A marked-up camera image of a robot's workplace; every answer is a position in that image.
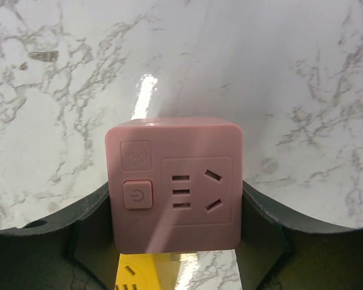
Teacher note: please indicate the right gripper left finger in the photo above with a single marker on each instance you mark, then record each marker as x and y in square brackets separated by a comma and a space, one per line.
[72, 248]

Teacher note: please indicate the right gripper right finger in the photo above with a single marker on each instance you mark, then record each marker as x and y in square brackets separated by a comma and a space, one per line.
[282, 248]

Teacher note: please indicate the yellow cube plug adapter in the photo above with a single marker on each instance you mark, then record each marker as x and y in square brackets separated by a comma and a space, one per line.
[156, 271]

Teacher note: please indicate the pink cube plug adapter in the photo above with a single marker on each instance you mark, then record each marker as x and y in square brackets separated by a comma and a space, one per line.
[175, 184]

